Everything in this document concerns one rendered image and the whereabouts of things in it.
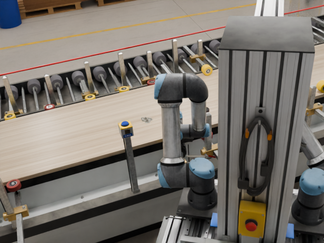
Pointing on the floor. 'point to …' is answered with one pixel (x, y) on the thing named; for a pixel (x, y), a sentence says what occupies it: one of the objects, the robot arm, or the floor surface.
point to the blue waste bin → (9, 14)
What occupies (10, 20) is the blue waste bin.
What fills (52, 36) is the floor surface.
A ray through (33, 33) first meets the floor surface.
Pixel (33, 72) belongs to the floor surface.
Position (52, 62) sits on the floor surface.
